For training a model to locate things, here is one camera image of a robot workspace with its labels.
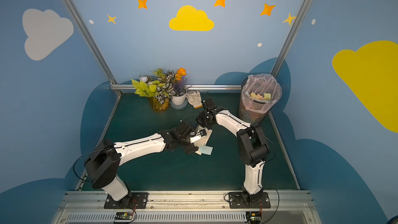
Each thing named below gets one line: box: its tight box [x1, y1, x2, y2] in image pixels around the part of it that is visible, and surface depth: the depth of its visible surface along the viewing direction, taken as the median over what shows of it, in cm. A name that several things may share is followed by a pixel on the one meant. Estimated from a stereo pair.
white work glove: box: [186, 90, 204, 109], surface depth 121 cm
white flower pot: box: [169, 92, 189, 110], surface depth 116 cm
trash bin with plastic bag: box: [237, 73, 283, 124], surface depth 95 cm
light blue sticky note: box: [199, 145, 214, 156], surface depth 92 cm
